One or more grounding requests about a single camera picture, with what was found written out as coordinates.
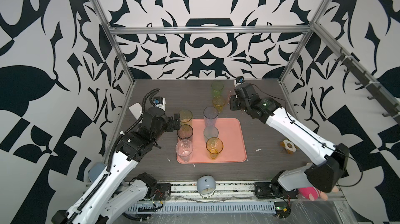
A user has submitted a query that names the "yellow short glass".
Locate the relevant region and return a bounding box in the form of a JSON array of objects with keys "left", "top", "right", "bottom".
[{"left": 212, "top": 96, "right": 226, "bottom": 113}]

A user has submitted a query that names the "white rectangular box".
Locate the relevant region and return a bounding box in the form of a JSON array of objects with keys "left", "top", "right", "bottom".
[{"left": 129, "top": 103, "right": 142, "bottom": 120}]

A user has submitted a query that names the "teal frosted glass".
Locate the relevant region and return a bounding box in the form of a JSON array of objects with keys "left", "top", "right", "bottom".
[{"left": 203, "top": 126, "right": 219, "bottom": 142}]

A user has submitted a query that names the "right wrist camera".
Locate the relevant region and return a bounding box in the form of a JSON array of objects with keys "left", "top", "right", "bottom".
[{"left": 234, "top": 76, "right": 245, "bottom": 87}]

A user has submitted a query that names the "light green tall glass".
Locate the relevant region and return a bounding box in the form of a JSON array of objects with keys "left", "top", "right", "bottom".
[{"left": 179, "top": 109, "right": 193, "bottom": 126}]

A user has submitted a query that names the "green short glass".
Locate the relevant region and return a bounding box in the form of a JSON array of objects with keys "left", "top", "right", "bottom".
[{"left": 211, "top": 81, "right": 224, "bottom": 97}]

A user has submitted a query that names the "smoky grey tall glass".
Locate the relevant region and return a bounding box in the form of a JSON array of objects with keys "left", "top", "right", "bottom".
[{"left": 177, "top": 125, "right": 194, "bottom": 142}]

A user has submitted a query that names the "orange tall glass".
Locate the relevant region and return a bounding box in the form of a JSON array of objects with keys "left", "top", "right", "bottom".
[{"left": 206, "top": 137, "right": 224, "bottom": 159}]

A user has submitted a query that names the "pink plush pig toy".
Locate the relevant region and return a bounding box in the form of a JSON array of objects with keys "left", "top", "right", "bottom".
[{"left": 298, "top": 187, "right": 329, "bottom": 201}]

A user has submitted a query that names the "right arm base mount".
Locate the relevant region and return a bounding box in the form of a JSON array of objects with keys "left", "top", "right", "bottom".
[{"left": 254, "top": 170, "right": 299, "bottom": 200}]

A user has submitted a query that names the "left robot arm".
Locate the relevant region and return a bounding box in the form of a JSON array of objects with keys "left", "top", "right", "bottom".
[{"left": 51, "top": 107, "right": 180, "bottom": 224}]

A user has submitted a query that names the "blue tall glass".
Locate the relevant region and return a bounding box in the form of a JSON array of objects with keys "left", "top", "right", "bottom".
[{"left": 203, "top": 106, "right": 219, "bottom": 127}]

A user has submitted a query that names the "white slotted cable duct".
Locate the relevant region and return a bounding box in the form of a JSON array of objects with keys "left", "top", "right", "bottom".
[{"left": 126, "top": 202, "right": 276, "bottom": 214}]

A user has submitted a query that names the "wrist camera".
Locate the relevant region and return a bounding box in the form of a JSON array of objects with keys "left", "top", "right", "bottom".
[
  {"left": 151, "top": 96, "right": 166, "bottom": 110},
  {"left": 234, "top": 76, "right": 245, "bottom": 87}
]

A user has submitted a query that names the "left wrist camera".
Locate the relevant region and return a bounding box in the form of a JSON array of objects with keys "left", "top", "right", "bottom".
[{"left": 151, "top": 96, "right": 166, "bottom": 110}]

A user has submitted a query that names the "brown white flower toy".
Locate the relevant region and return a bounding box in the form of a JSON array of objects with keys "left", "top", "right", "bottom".
[{"left": 280, "top": 139, "right": 297, "bottom": 155}]

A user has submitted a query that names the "white round timer device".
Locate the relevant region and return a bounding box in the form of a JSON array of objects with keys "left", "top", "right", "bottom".
[{"left": 196, "top": 176, "right": 216, "bottom": 198}]

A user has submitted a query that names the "pink short glass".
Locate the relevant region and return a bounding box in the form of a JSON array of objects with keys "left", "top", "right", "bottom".
[{"left": 225, "top": 89, "right": 232, "bottom": 105}]

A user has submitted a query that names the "pink plastic tray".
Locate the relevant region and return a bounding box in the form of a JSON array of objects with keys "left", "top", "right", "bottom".
[{"left": 188, "top": 118, "right": 247, "bottom": 164}]

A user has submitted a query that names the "light blue container lid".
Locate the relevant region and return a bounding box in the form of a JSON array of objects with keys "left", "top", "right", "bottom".
[{"left": 88, "top": 162, "right": 106, "bottom": 182}]

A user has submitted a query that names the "clear tall glass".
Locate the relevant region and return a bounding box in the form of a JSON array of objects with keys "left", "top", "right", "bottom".
[{"left": 176, "top": 140, "right": 193, "bottom": 162}]

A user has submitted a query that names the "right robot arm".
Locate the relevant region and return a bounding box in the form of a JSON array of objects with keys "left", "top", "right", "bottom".
[{"left": 229, "top": 78, "right": 350, "bottom": 196}]

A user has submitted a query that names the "black wall hook rail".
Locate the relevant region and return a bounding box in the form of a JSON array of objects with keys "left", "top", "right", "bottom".
[{"left": 335, "top": 47, "right": 400, "bottom": 125}]

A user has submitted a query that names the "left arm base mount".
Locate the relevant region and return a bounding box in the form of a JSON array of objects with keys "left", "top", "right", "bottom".
[{"left": 135, "top": 173, "right": 172, "bottom": 201}]

